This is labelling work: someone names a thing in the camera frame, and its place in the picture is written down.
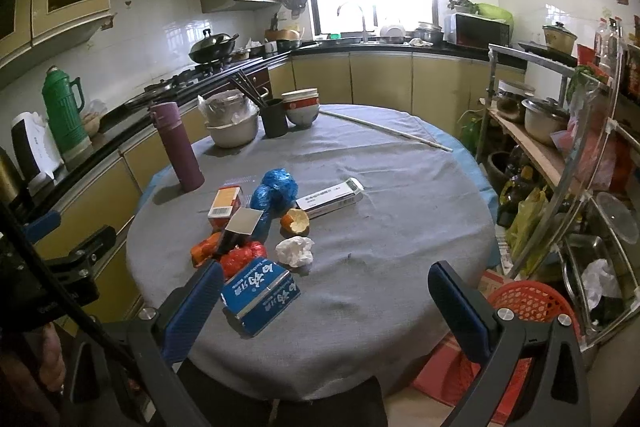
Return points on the green thermos jug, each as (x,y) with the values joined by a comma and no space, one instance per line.
(64,101)

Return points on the stacked red white bowls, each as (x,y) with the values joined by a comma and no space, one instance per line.
(301,106)

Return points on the blue toothpaste box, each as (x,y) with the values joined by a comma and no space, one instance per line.
(258,294)

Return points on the red plastic basket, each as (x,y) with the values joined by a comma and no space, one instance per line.
(534,302)

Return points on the grey tablecloth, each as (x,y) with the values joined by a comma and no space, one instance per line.
(363,310)

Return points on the orange peel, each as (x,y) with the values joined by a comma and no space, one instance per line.
(295,222)

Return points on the white electric kettle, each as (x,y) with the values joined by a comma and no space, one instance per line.
(35,150)

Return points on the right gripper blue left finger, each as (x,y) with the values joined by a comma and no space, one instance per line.
(166,335)

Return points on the microwave oven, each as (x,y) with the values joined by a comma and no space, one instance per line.
(471,31)

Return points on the white tissue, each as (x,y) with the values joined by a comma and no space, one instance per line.
(295,252)

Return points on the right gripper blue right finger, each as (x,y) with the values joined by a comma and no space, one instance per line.
(555,389)

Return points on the ceramic pot with lid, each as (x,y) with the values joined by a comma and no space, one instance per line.
(559,38)

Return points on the black chopstick cup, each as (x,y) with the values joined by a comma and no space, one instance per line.
(274,119)

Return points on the maroon thermos bottle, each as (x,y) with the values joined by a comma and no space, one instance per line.
(168,123)

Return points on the small blue silver box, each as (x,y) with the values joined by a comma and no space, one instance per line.
(240,226)

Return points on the orange wrapper piece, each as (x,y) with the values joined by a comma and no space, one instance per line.
(204,250)

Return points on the metal storage rack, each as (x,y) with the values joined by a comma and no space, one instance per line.
(572,181)

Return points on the orange white medicine box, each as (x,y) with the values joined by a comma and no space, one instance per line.
(226,203)

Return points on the red plastic bag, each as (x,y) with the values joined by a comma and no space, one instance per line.
(241,256)

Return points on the steel pot on rack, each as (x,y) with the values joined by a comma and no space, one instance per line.
(543,118)

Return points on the long white medicine box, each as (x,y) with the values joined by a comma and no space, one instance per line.
(331,198)

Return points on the blue plastic bag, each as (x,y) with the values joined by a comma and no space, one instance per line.
(274,195)

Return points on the steel basin with bag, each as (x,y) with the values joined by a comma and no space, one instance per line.
(230,118)

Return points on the black wok with lid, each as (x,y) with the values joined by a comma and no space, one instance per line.
(212,47)

